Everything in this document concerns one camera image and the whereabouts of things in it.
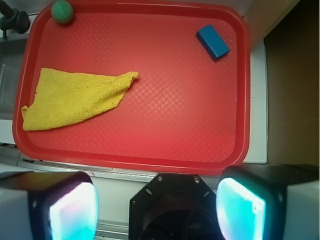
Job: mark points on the red plastic tray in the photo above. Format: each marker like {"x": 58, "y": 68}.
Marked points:
{"x": 186, "y": 113}

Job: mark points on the yellow microfiber cloth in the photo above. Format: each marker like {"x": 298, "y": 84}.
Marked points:
{"x": 64, "y": 98}

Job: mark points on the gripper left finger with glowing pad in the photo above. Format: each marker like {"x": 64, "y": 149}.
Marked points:
{"x": 48, "y": 206}

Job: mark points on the green foam ball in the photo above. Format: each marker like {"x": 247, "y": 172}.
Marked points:
{"x": 62, "y": 12}

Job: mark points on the blue rectangular block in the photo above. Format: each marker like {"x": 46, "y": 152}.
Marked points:
{"x": 212, "y": 42}

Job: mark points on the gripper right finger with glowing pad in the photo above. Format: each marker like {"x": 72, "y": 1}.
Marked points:
{"x": 269, "y": 202}

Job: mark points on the black octagonal mount plate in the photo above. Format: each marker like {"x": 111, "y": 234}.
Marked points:
{"x": 174, "y": 207}

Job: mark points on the brown cardboard panel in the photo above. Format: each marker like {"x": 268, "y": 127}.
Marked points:
{"x": 293, "y": 82}

